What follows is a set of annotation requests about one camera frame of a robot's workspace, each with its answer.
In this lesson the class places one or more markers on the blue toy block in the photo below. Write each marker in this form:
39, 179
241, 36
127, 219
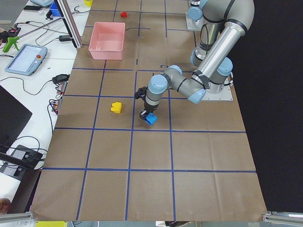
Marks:
150, 119

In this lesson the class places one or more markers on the black power adapter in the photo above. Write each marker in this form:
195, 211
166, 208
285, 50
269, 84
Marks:
64, 38

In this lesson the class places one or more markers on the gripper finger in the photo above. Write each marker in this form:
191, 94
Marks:
143, 114

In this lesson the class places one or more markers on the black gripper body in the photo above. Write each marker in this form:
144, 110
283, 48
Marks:
149, 109

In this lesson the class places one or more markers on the aluminium frame post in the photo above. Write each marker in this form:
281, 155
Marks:
69, 22

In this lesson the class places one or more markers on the red toy block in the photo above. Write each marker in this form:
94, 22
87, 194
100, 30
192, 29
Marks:
124, 14

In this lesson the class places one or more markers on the yellow toy block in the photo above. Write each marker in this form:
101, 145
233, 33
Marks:
116, 107

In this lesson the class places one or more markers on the pink plastic box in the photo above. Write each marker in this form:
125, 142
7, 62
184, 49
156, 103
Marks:
107, 41

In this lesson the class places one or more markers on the black monitor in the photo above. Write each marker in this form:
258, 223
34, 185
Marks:
14, 116

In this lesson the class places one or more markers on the teach pendant tablet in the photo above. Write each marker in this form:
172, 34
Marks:
27, 60

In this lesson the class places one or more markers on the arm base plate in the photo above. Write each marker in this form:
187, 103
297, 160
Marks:
193, 25
219, 88

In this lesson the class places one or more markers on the blue storage bin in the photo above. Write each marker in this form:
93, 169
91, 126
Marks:
54, 10

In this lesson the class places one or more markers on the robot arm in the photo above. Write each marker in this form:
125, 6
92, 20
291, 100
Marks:
224, 22

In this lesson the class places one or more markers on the green handled reach grabber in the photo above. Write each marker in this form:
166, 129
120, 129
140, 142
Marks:
13, 40

